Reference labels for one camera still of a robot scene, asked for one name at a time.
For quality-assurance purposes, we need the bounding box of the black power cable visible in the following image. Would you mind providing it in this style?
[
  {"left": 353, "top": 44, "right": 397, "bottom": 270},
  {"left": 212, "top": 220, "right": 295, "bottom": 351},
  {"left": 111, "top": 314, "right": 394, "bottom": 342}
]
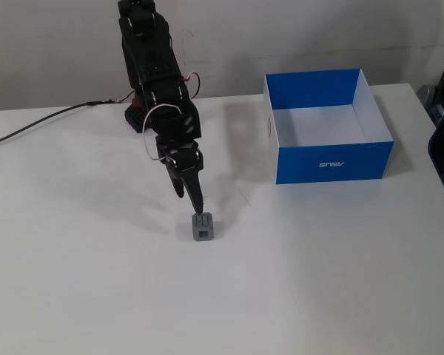
[{"left": 0, "top": 100, "right": 114, "bottom": 149}]

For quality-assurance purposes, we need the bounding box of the gray plastic object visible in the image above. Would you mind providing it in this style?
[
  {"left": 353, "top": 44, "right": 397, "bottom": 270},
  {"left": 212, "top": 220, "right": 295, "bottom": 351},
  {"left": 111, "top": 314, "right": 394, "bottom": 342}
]
[{"left": 417, "top": 84, "right": 444, "bottom": 129}]

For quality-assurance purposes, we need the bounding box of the gray block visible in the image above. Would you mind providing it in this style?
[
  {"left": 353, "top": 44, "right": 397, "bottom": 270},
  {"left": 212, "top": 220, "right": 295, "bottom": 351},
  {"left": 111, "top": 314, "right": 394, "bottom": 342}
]
[{"left": 190, "top": 212, "right": 215, "bottom": 243}]

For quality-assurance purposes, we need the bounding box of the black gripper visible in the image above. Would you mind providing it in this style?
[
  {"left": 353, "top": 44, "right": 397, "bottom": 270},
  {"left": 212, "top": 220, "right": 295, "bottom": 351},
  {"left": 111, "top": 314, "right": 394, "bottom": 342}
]
[{"left": 155, "top": 135, "right": 206, "bottom": 215}]

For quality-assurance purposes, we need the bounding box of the white servo wire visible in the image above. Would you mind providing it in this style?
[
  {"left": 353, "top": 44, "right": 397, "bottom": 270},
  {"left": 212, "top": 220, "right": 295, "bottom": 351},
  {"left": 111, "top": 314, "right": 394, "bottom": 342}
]
[{"left": 141, "top": 104, "right": 183, "bottom": 163}]

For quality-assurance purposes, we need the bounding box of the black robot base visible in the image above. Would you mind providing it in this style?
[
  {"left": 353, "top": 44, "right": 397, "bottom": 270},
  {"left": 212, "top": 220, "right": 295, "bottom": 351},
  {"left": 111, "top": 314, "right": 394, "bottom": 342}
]
[{"left": 124, "top": 94, "right": 153, "bottom": 135}]

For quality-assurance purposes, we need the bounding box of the blue and white cardboard box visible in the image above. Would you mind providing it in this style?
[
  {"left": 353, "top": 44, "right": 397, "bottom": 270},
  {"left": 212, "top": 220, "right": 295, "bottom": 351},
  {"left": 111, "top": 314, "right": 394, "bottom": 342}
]
[{"left": 263, "top": 67, "right": 395, "bottom": 186}]

